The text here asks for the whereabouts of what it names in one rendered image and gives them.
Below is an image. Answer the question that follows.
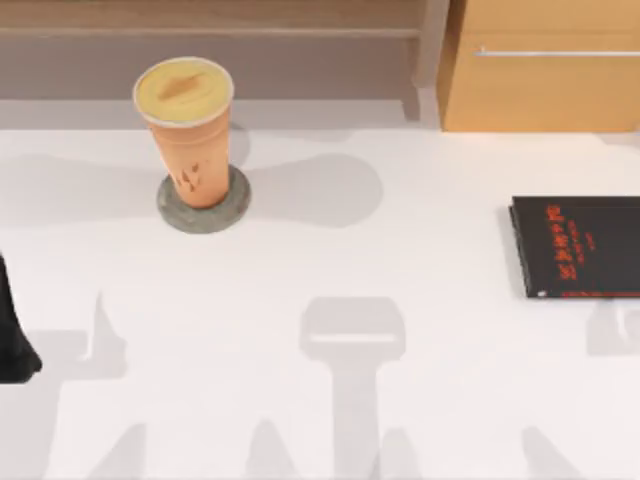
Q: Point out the grey round coaster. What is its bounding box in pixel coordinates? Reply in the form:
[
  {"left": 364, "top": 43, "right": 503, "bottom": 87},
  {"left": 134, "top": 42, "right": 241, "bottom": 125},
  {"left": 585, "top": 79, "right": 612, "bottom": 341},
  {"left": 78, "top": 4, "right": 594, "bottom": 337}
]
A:
[{"left": 156, "top": 165, "right": 252, "bottom": 235}]

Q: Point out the orange cup with yellow lid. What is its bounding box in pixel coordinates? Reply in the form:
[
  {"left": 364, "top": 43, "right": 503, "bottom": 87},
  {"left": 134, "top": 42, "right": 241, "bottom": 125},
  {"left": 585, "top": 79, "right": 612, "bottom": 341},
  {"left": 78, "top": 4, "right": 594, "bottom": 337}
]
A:
[{"left": 132, "top": 56, "right": 236, "bottom": 210}]

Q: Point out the brown wooden open shelf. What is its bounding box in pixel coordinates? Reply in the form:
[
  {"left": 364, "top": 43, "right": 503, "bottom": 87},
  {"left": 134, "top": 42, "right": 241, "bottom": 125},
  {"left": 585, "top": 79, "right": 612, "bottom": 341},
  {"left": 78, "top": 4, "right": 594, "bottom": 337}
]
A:
[{"left": 0, "top": 0, "right": 451, "bottom": 121}]

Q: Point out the black book with red lettering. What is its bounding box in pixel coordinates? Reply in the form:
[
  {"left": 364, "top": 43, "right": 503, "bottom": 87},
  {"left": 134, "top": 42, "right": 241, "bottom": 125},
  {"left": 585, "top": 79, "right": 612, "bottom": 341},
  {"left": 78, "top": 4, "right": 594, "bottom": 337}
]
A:
[{"left": 508, "top": 195, "right": 640, "bottom": 300}]

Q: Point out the light wooden cupboard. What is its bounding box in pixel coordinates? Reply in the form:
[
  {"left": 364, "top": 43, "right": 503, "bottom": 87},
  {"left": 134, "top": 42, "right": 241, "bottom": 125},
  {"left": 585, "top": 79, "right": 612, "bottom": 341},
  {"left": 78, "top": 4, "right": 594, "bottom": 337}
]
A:
[{"left": 436, "top": 0, "right": 640, "bottom": 134}]

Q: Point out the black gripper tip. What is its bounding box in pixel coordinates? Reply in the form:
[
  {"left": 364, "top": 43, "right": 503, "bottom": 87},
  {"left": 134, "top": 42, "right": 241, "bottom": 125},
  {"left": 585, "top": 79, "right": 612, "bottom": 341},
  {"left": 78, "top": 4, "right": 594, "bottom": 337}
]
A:
[{"left": 0, "top": 254, "right": 43, "bottom": 386}]

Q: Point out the long metal handle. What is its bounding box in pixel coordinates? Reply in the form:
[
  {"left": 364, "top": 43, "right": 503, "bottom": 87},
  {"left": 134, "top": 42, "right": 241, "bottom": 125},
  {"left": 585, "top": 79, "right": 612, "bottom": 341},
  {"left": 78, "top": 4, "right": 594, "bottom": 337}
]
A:
[{"left": 474, "top": 47, "right": 640, "bottom": 58}]

